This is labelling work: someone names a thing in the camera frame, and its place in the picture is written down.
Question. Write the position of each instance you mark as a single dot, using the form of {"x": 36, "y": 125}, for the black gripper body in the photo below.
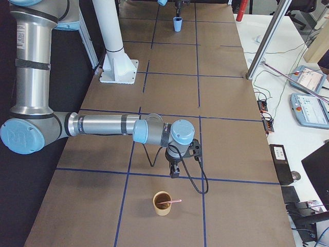
{"x": 177, "y": 5}
{"x": 172, "y": 162}

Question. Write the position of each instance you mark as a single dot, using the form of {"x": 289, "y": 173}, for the blue ribbed plastic cup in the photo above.
{"x": 177, "y": 23}

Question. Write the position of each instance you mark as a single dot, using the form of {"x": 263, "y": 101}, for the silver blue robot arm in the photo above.
{"x": 164, "y": 2}
{"x": 34, "y": 125}

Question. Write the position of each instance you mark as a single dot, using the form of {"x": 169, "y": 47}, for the tan bamboo cup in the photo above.
{"x": 161, "y": 196}

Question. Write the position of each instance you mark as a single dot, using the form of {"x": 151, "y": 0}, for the red cylinder bottle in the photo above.
{"x": 242, "y": 8}

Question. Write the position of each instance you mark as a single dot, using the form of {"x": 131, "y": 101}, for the near orange connector board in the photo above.
{"x": 268, "y": 122}

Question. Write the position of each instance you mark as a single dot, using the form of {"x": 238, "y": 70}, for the orange connector board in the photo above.
{"x": 262, "y": 104}
{"x": 268, "y": 122}

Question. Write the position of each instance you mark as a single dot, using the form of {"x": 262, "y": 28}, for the far orange connector board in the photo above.
{"x": 262, "y": 104}

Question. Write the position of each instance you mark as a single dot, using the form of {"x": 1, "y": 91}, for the black power supply box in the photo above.
{"x": 281, "y": 164}

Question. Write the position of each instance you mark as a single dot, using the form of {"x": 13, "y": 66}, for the black monitor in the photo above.
{"x": 316, "y": 168}

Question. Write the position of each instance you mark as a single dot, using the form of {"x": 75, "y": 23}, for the near grey teach pendant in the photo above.
{"x": 309, "y": 111}

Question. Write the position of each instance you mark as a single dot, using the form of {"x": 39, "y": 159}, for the grey teach pendant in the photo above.
{"x": 309, "y": 111}
{"x": 309, "y": 78}

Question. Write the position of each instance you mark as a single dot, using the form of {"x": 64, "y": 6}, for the far grey teach pendant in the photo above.
{"x": 309, "y": 78}

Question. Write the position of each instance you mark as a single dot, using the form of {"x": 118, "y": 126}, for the long reacher grabber stick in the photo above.
{"x": 301, "y": 86}

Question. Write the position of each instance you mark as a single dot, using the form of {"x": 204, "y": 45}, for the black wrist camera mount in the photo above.
{"x": 194, "y": 150}

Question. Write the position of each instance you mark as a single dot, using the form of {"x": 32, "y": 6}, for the white pedestal column with base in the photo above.
{"x": 117, "y": 67}

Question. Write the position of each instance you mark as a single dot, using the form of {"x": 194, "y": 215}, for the aluminium frame post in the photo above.
{"x": 271, "y": 29}

